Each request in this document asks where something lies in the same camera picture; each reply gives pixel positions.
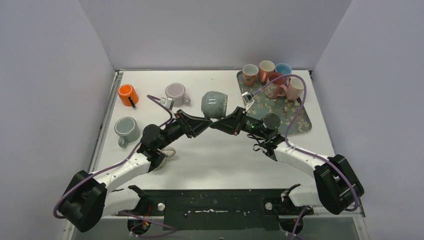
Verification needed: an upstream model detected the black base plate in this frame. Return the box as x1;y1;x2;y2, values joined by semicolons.
103;188;302;234

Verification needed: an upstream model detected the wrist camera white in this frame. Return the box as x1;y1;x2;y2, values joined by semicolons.
160;97;175;111
241;92;255;111

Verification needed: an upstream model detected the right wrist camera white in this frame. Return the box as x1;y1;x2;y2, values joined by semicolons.
241;92;255;111

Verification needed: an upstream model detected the teal floral tray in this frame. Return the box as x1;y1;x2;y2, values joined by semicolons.
247;90;312;136

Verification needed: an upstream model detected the terracotta pink mug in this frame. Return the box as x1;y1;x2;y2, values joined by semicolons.
242;64;259;87

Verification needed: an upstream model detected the light blue mug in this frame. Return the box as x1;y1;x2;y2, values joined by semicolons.
275;63;292;76

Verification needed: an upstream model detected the cream speckled mug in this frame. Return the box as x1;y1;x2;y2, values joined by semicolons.
155;147;176;171

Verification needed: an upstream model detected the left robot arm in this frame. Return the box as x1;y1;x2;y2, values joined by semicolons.
53;107;247;232

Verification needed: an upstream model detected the aluminium rail frame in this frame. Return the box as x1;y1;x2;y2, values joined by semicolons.
53;70;125;232

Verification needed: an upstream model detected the grey-blue glazed mug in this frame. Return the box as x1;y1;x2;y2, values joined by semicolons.
201;91;228;119

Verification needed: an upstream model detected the pink ghost pattern mug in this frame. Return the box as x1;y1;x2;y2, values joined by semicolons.
263;72;287;99

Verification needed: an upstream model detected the salmon pink mug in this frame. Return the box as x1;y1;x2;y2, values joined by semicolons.
258;60;276;85

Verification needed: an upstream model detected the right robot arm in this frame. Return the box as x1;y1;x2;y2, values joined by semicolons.
214;107;364;215

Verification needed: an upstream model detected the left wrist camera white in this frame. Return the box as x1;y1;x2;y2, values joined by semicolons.
160;97;175;111

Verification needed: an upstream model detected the orange mug black handle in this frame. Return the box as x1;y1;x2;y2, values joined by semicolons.
118;84;139;109

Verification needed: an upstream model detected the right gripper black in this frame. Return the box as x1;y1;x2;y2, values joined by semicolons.
211;105;269;139

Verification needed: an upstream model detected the light pink faceted mug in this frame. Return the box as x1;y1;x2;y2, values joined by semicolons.
286;76;305;101

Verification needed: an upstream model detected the mauve ribbed mug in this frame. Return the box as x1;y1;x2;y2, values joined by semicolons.
165;82;191;107

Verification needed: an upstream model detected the sage green mug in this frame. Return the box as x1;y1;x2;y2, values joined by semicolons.
114;116;141;149

